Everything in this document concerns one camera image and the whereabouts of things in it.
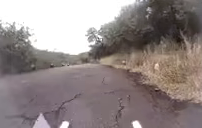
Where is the grey cracked asphalt road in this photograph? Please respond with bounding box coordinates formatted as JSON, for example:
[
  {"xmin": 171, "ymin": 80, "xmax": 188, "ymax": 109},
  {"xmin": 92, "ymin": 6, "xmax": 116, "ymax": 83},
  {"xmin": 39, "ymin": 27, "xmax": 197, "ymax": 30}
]
[{"xmin": 0, "ymin": 63, "xmax": 202, "ymax": 128}]

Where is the distant green hillside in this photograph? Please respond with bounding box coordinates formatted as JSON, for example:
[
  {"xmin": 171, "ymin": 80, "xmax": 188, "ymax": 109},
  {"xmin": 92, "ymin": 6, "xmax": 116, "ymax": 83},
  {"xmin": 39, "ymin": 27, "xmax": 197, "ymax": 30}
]
[{"xmin": 32, "ymin": 49, "xmax": 90, "ymax": 70}]

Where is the row of trees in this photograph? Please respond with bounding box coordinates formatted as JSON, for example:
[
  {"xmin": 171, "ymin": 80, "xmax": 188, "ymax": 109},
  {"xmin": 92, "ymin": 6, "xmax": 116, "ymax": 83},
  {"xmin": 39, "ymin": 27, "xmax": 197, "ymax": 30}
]
[{"xmin": 85, "ymin": 0, "xmax": 202, "ymax": 60}]

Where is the robot's own part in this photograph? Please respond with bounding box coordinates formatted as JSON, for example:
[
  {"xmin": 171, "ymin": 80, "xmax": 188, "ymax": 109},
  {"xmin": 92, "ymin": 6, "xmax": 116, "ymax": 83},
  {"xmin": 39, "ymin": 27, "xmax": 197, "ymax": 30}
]
[
  {"xmin": 58, "ymin": 120, "xmax": 71, "ymax": 128},
  {"xmin": 131, "ymin": 120, "xmax": 143, "ymax": 128}
]

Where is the dry tall grass verge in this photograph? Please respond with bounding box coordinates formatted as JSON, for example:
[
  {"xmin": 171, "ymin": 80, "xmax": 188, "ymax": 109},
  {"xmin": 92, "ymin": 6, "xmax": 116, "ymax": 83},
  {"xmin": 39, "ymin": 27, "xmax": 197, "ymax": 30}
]
[{"xmin": 99, "ymin": 33, "xmax": 202, "ymax": 108}]

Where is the green bush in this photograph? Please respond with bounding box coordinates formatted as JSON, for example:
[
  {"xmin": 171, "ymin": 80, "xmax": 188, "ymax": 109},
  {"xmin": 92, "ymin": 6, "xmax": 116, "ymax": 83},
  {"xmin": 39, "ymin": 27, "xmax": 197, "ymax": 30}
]
[{"xmin": 0, "ymin": 13, "xmax": 37, "ymax": 76}]

